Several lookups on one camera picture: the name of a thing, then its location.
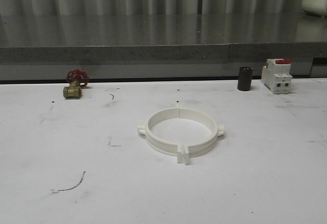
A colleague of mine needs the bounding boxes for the white half pipe clamp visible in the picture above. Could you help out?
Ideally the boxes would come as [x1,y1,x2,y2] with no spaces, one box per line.
[137,104,185,164]
[177,108,225,165]

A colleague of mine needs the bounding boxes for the dark brown pipe coupling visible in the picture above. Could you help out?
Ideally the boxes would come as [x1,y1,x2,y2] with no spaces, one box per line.
[237,66,253,91]

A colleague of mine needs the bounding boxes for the brass valve red handwheel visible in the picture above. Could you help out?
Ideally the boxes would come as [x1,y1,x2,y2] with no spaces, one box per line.
[63,69,89,99]

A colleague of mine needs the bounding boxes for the grey stone counter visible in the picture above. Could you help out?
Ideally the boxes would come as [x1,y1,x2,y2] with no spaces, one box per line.
[1,13,326,82]

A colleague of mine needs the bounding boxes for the white circuit breaker red switch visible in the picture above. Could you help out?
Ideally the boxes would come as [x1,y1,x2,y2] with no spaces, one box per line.
[261,58,292,94]

